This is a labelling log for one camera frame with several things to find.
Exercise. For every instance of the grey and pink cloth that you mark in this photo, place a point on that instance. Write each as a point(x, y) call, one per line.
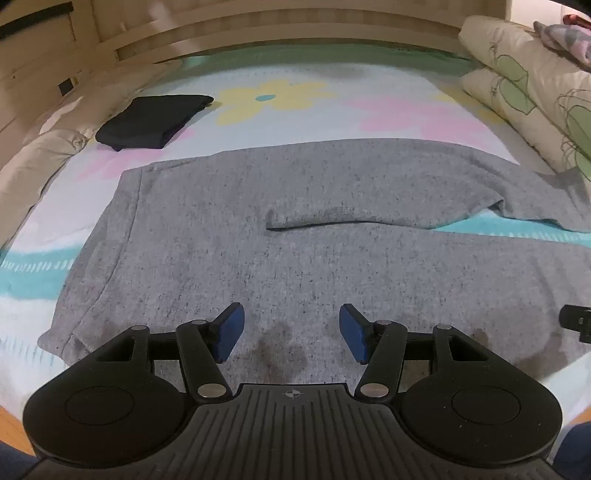
point(563, 41)

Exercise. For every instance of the person's right leg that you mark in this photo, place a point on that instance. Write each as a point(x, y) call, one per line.
point(575, 454)

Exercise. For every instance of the floral bed sheet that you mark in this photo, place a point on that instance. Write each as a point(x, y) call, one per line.
point(300, 120)

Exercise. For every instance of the person's leg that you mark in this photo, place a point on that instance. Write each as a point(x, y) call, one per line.
point(11, 464)
point(575, 454)

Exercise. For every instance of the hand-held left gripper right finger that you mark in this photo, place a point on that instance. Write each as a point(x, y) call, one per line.
point(353, 332)

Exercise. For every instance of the person's left leg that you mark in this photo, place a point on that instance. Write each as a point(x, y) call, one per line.
point(11, 464)

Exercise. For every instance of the beige quilt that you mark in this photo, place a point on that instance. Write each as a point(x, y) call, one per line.
point(51, 147)

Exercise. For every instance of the wooden bed frame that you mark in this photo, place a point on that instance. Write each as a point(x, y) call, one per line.
point(231, 27)

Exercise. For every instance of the wall socket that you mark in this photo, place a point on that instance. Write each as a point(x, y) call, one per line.
point(65, 87)

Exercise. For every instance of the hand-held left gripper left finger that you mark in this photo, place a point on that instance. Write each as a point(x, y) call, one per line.
point(230, 330)

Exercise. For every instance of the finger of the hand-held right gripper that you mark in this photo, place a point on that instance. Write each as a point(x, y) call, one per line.
point(577, 321)

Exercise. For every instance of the folded black garment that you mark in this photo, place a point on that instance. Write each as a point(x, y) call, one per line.
point(147, 120)

